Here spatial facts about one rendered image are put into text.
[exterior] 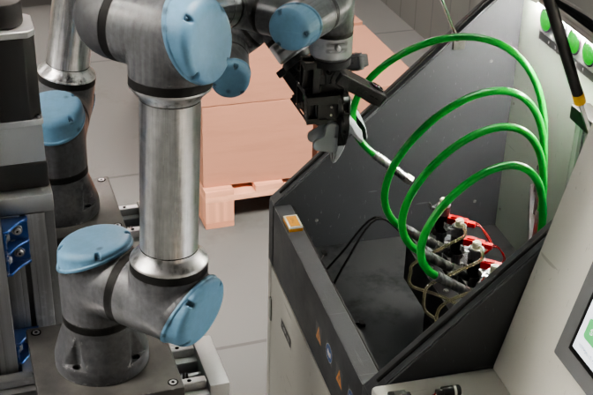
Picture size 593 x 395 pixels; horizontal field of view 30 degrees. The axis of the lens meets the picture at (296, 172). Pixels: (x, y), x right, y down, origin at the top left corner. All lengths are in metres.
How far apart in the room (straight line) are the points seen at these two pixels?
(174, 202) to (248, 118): 2.46
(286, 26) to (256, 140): 2.28
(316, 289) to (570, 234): 0.58
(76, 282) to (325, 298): 0.60
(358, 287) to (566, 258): 0.70
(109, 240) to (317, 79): 0.49
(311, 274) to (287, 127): 1.91
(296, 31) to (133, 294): 0.49
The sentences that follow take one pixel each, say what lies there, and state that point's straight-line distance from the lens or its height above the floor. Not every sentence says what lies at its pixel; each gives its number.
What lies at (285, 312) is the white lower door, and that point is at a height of 0.75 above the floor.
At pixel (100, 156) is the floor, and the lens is 4.69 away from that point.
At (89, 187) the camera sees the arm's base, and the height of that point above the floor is 1.10.
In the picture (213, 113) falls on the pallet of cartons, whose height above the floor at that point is 0.46.
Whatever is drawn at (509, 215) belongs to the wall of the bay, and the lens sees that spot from 2.57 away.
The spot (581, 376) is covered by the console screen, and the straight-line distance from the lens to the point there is 1.73.
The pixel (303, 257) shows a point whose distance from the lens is 2.24.
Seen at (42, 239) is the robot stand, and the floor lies 1.17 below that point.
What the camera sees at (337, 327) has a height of 0.95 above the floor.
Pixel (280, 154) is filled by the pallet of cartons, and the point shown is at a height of 0.26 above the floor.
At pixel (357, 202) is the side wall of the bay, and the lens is 2.48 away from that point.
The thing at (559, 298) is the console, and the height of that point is 1.18.
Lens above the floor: 2.17
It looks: 29 degrees down
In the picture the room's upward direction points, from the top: 2 degrees clockwise
